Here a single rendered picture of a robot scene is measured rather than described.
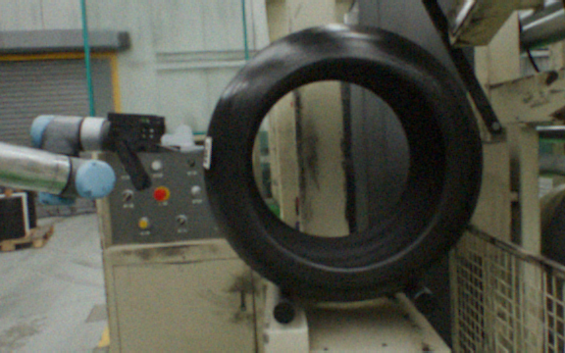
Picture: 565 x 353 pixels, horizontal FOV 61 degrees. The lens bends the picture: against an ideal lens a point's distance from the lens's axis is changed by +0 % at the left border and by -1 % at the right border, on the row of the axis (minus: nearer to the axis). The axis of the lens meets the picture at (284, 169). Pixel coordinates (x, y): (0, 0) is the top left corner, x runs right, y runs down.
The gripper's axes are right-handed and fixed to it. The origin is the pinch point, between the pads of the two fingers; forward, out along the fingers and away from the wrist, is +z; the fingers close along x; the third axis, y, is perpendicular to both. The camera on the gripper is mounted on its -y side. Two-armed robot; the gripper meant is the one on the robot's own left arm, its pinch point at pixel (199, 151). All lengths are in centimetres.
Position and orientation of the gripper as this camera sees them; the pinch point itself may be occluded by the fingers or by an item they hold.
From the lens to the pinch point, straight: 106.8
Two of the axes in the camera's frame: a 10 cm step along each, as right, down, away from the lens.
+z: 10.0, 0.6, 0.1
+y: 0.6, -10.0, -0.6
